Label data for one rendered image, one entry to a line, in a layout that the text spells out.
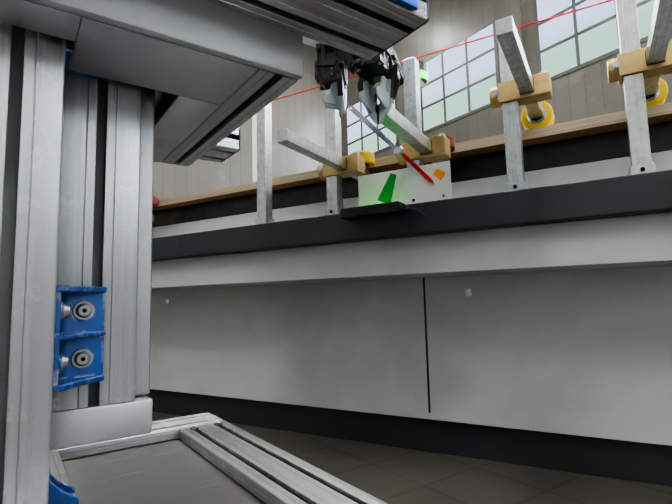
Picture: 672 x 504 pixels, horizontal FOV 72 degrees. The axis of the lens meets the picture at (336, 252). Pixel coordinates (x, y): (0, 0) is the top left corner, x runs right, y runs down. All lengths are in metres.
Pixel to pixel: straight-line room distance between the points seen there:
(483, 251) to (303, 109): 9.00
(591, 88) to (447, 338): 5.60
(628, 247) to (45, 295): 1.05
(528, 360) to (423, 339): 0.30
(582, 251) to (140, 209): 0.92
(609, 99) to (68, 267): 6.40
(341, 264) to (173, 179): 7.22
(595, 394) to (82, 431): 1.17
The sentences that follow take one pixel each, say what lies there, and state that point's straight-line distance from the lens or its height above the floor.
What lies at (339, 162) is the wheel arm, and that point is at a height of 0.84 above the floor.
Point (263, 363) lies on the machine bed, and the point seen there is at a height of 0.24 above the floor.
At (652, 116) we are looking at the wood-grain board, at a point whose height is 0.87.
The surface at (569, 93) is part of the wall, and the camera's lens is 6.88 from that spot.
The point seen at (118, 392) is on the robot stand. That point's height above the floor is 0.37.
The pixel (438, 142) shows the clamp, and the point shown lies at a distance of 1.24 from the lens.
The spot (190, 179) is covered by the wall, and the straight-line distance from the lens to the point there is 8.53.
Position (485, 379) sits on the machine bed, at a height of 0.23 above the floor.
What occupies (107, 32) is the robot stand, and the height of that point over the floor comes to 0.68.
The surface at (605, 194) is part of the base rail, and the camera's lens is 1.13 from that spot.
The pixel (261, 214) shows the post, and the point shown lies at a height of 0.73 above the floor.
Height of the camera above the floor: 0.46
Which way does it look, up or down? 6 degrees up
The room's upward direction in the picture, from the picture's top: 1 degrees counter-clockwise
